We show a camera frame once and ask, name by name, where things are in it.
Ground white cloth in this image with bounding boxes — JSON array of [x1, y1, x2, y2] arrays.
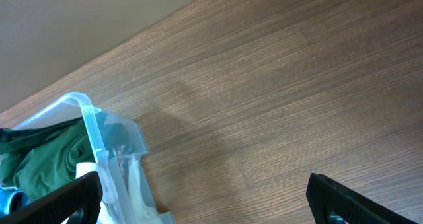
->
[[61, 154, 163, 224]]

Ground plaid flannel cloth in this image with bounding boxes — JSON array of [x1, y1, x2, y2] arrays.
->
[[112, 143, 134, 180]]

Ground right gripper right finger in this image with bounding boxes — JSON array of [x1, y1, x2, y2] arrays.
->
[[306, 173, 416, 224]]

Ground blue cloth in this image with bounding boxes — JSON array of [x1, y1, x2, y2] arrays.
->
[[0, 187, 31, 217]]

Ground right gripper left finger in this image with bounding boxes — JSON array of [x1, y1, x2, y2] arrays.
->
[[1, 171, 103, 224]]

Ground dark green cloth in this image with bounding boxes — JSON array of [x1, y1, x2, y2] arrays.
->
[[1, 117, 95, 201]]

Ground clear plastic storage bin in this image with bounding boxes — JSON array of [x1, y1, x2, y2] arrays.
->
[[16, 92, 175, 224]]

